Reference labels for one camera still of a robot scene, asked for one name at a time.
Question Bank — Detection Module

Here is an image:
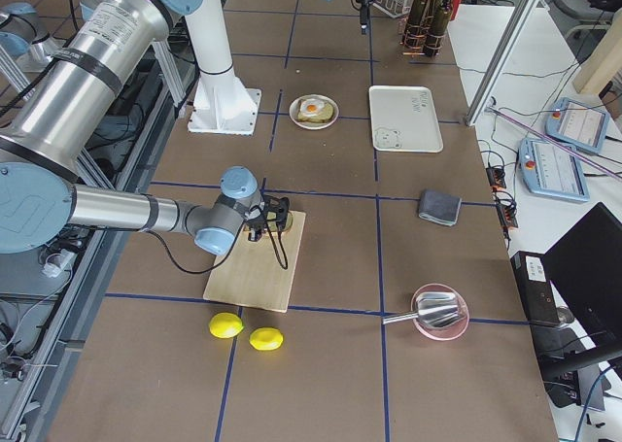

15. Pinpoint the long grabber stick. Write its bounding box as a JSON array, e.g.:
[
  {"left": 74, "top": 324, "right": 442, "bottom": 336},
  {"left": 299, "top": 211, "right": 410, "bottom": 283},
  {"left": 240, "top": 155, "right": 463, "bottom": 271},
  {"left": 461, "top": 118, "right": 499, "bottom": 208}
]
[{"left": 485, "top": 105, "right": 622, "bottom": 177}]

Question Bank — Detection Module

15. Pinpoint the pink bowl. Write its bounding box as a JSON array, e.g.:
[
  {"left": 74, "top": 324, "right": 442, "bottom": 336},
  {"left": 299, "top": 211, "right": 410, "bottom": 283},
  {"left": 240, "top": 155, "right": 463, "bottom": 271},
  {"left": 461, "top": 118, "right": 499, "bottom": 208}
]
[{"left": 410, "top": 284, "right": 470, "bottom": 341}]

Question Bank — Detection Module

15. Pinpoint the dark wine bottle back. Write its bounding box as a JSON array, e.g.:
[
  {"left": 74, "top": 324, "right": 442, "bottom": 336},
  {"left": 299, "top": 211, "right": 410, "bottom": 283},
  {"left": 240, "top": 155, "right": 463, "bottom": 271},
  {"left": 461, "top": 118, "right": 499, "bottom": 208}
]
[{"left": 407, "top": 0, "right": 432, "bottom": 24}]

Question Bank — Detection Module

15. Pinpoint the bread slice with egg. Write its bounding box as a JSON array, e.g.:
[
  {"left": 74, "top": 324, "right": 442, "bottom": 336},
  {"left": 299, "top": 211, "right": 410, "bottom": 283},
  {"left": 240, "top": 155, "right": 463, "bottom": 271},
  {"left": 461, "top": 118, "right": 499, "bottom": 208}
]
[{"left": 296, "top": 98, "right": 334, "bottom": 123}]

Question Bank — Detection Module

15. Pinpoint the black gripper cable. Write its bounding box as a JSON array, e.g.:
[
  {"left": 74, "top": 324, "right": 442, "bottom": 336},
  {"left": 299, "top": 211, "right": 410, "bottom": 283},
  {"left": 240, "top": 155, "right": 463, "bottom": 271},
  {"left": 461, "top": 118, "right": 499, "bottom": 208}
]
[{"left": 157, "top": 203, "right": 289, "bottom": 274}]

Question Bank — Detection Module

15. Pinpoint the fried egg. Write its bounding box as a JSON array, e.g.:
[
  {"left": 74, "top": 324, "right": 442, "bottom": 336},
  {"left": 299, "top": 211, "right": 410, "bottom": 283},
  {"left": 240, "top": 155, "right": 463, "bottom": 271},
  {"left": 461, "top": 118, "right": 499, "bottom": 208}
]
[{"left": 299, "top": 98, "right": 325, "bottom": 116}]

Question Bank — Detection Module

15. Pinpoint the blue teach pendant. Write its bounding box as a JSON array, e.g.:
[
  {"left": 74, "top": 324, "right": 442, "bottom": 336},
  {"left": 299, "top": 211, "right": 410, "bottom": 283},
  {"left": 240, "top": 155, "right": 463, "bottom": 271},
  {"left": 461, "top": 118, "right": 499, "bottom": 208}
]
[
  {"left": 519, "top": 138, "right": 590, "bottom": 203},
  {"left": 545, "top": 97, "right": 610, "bottom": 154}
]

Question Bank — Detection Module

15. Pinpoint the white bear tray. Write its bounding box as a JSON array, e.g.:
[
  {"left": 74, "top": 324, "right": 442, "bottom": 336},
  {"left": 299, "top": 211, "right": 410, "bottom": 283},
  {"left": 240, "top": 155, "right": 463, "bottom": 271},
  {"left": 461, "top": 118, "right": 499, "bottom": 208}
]
[{"left": 368, "top": 85, "right": 443, "bottom": 153}]

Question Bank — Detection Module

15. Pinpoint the dark wine bottle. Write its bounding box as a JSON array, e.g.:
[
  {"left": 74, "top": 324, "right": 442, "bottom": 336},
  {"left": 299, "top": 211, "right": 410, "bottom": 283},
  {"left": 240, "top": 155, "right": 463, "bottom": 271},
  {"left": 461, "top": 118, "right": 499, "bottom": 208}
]
[
  {"left": 407, "top": 0, "right": 432, "bottom": 24},
  {"left": 423, "top": 0, "right": 453, "bottom": 57}
]

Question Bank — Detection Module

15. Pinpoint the blue teach pendant far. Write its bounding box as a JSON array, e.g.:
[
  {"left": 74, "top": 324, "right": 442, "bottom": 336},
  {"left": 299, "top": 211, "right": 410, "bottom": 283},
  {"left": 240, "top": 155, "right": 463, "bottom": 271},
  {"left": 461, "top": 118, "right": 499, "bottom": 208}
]
[{"left": 545, "top": 97, "right": 610, "bottom": 154}]

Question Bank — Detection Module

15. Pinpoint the blue teach pendant near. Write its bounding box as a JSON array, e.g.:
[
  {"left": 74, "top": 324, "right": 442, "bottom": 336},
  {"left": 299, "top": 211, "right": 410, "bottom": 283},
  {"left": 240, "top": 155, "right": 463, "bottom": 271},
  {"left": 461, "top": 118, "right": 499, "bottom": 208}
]
[{"left": 519, "top": 138, "right": 590, "bottom": 203}]

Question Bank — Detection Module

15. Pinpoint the wooden cutting board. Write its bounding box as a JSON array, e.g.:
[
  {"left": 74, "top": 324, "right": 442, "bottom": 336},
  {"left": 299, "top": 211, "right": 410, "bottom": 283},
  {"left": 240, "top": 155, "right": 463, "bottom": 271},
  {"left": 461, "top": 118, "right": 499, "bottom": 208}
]
[{"left": 203, "top": 211, "right": 306, "bottom": 313}]

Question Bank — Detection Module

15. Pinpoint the yellow lemon left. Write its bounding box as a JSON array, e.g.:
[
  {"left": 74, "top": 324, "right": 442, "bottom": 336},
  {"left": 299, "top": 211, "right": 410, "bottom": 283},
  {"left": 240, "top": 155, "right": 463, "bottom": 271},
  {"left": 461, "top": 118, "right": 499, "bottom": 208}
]
[{"left": 208, "top": 312, "right": 244, "bottom": 339}]

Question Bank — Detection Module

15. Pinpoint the copper wire bottle rack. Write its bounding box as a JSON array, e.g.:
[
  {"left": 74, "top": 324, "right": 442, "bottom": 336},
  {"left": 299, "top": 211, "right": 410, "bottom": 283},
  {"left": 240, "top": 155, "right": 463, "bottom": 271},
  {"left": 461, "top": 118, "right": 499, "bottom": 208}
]
[{"left": 400, "top": 17, "right": 445, "bottom": 56}]

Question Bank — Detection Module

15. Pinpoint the grey folded cloth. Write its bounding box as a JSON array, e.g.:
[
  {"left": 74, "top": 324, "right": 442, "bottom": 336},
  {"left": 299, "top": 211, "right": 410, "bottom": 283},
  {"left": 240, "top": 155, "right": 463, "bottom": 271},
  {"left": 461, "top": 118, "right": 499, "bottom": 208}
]
[{"left": 418, "top": 188, "right": 462, "bottom": 226}]

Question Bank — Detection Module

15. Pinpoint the dark wine bottle front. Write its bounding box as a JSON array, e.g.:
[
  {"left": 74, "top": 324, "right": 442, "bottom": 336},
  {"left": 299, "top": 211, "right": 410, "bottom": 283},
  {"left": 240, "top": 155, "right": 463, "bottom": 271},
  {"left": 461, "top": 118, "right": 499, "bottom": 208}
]
[{"left": 423, "top": 0, "right": 453, "bottom": 57}]

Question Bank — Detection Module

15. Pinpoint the yellow lemon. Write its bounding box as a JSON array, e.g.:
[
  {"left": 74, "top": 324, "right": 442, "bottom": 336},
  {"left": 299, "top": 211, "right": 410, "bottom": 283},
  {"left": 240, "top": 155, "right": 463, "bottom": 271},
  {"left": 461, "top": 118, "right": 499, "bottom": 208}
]
[
  {"left": 208, "top": 312, "right": 244, "bottom": 339},
  {"left": 249, "top": 327, "right": 284, "bottom": 351}
]

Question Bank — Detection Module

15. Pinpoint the aluminium frame post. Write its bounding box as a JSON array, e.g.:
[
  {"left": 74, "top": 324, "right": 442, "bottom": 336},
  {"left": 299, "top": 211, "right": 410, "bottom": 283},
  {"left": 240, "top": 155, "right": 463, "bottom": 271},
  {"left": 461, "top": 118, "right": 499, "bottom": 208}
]
[{"left": 465, "top": 0, "right": 539, "bottom": 126}]

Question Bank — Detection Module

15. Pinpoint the white round plate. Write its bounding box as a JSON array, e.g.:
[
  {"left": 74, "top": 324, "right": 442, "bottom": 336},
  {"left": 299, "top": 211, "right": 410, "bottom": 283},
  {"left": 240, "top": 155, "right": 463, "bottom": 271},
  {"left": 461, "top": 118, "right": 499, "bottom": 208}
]
[{"left": 289, "top": 94, "right": 339, "bottom": 130}]

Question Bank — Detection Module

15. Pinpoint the yellow lemon right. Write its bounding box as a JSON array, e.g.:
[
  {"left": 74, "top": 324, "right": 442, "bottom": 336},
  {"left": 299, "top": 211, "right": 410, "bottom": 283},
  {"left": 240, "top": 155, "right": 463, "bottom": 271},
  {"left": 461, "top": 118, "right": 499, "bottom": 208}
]
[{"left": 249, "top": 327, "right": 284, "bottom": 351}]

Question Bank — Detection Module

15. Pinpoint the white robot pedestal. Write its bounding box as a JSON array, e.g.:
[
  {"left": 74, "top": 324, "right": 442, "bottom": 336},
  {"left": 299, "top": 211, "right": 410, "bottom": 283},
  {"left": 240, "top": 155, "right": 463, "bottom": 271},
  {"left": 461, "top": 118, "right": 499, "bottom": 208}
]
[{"left": 186, "top": 0, "right": 261, "bottom": 135}]

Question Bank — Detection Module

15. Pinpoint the metal scoop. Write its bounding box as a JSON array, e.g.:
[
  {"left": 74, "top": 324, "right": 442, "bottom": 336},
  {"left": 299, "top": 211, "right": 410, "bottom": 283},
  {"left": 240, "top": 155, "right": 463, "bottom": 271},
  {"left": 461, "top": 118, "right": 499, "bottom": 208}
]
[{"left": 382, "top": 292, "right": 459, "bottom": 328}]

